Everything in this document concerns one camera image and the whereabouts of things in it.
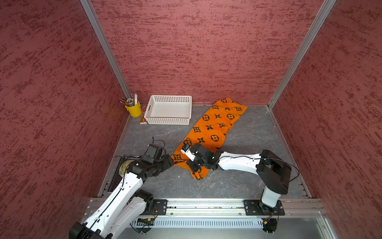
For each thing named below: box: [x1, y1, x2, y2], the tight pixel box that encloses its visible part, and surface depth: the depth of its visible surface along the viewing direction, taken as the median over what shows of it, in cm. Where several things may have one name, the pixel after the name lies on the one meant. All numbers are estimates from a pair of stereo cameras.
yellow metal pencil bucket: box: [124, 101, 142, 118], surface depth 111 cm
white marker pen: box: [134, 91, 138, 106], surface depth 106 cm
